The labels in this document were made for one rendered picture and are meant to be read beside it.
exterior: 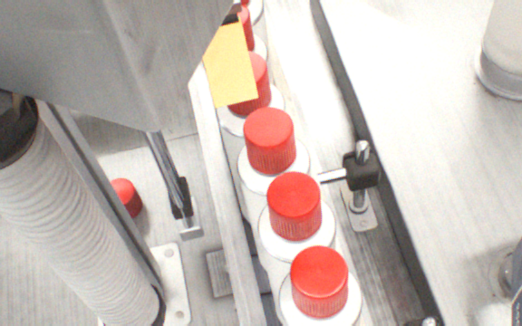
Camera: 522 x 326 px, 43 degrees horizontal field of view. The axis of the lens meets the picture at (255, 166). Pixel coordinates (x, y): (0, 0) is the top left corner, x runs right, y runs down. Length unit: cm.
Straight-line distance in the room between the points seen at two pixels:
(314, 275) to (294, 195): 5
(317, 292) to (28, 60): 24
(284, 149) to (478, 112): 31
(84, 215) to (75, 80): 10
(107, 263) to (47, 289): 41
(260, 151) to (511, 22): 30
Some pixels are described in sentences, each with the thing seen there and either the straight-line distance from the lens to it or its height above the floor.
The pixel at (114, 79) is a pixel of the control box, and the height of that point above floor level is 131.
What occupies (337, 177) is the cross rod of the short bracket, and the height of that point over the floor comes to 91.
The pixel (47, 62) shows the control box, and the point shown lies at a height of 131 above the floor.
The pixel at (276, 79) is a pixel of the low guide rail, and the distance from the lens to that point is 66.
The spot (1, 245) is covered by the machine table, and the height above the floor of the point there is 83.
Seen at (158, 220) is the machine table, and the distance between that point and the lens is 70.
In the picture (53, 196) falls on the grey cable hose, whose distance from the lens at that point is 24.
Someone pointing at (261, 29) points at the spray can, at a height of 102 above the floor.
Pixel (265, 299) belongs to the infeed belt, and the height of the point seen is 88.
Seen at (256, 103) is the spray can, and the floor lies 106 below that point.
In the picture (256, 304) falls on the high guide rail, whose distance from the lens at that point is 50.
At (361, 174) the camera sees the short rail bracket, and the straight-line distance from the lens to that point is 60.
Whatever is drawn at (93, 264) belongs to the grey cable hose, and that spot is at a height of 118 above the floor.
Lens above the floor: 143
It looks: 58 degrees down
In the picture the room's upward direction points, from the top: 11 degrees counter-clockwise
